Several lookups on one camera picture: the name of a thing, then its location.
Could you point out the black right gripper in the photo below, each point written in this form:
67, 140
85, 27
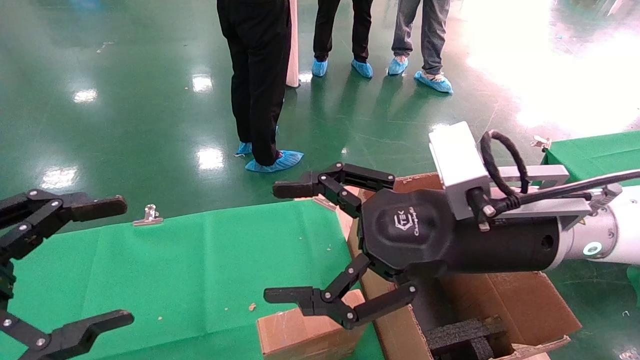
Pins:
415, 235

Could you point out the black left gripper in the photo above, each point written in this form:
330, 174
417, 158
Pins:
5, 280

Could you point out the small brown cardboard box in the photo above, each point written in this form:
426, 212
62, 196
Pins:
300, 335

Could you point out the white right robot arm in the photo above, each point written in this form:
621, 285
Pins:
620, 235

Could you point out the large open cardboard carton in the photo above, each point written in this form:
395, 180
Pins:
525, 300

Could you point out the silver metal binder clip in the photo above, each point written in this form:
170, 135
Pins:
325, 202
149, 217
542, 144

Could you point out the blue disposable shoe cover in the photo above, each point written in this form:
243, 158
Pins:
398, 65
433, 82
320, 67
244, 148
362, 68
282, 161

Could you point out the green table cloth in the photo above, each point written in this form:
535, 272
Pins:
600, 155
200, 270

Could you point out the person in black trousers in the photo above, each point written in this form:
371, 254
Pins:
260, 75
327, 25

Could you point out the black foam insert block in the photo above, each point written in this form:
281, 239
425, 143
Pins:
460, 332

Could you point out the person in beige skirt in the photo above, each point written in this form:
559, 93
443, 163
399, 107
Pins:
293, 45

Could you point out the person in grey jeans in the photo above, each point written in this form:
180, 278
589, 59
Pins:
432, 35

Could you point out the green fabric piece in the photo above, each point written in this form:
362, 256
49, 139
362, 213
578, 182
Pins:
635, 282

